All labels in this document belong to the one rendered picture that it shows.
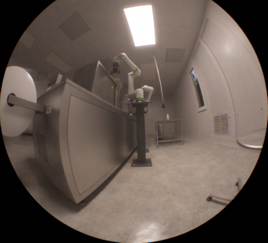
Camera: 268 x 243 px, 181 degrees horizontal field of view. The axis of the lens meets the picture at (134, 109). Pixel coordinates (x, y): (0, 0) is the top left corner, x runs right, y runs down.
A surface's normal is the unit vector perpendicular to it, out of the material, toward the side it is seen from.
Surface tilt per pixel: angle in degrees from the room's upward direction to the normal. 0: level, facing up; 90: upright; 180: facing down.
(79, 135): 90
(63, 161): 90
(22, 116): 90
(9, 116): 90
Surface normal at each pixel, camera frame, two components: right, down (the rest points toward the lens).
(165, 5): 0.03, 0.98
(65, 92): 0.98, -0.07
